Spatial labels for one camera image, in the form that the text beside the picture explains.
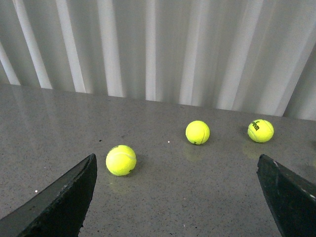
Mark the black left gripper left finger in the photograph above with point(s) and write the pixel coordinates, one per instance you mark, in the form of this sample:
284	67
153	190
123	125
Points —
57	211

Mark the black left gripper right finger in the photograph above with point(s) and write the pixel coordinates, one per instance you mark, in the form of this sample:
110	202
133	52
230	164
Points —
290	198

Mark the right yellow Wilson tennis ball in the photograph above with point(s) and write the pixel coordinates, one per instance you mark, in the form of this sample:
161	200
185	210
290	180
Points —
260	130

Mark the left yellow tennis ball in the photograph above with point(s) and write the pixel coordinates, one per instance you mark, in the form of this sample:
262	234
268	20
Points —
121	160

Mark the middle yellow tennis ball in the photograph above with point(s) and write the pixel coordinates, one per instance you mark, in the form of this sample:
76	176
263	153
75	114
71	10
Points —
197	132

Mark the white pleated curtain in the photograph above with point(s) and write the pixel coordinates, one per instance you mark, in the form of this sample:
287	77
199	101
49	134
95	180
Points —
256	56

